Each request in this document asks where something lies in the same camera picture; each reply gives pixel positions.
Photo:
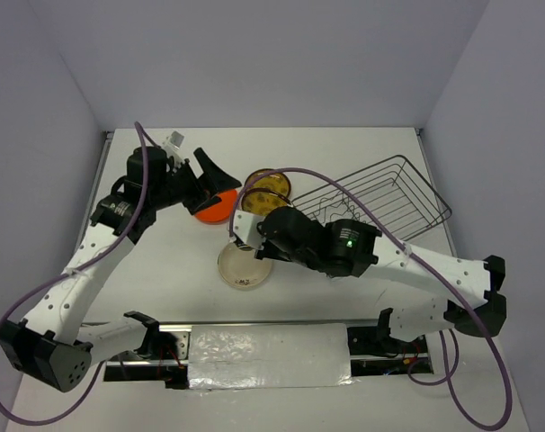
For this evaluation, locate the silver foil covered panel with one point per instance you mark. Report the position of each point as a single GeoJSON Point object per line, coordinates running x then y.
{"type": "Point", "coordinates": [269, 356]}

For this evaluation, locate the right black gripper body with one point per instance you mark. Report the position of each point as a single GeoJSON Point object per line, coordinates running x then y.
{"type": "Point", "coordinates": [271, 249]}

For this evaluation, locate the metal base rail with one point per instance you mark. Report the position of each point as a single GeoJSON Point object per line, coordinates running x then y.
{"type": "Point", "coordinates": [370, 356]}

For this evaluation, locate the metal wire dish rack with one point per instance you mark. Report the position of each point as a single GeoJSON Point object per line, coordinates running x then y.
{"type": "Point", "coordinates": [394, 190]}

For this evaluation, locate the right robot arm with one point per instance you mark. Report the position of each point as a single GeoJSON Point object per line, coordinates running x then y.
{"type": "Point", "coordinates": [465, 294]}

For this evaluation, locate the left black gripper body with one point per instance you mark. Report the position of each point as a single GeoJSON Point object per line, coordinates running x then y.
{"type": "Point", "coordinates": [179, 186]}

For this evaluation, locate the orange plate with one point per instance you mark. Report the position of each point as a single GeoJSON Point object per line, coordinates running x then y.
{"type": "Point", "coordinates": [220, 211]}

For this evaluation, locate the brown gold patterned plate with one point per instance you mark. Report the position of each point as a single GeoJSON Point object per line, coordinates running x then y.
{"type": "Point", "coordinates": [277, 182]}

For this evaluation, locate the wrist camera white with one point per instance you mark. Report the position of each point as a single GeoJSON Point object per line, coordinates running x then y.
{"type": "Point", "coordinates": [171, 146]}
{"type": "Point", "coordinates": [245, 231]}

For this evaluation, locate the beige plate with black pattern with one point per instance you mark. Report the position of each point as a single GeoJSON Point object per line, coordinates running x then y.
{"type": "Point", "coordinates": [240, 269]}

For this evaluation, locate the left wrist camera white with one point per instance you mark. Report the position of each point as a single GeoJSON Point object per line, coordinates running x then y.
{"type": "Point", "coordinates": [171, 146]}

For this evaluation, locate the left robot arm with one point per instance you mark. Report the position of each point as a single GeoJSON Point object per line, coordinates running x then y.
{"type": "Point", "coordinates": [50, 343]}

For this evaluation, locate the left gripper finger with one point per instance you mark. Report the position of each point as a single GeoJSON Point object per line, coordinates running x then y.
{"type": "Point", "coordinates": [201, 201]}
{"type": "Point", "coordinates": [213, 179]}

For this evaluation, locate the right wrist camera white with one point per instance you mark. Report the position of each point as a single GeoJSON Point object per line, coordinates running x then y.
{"type": "Point", "coordinates": [245, 231]}

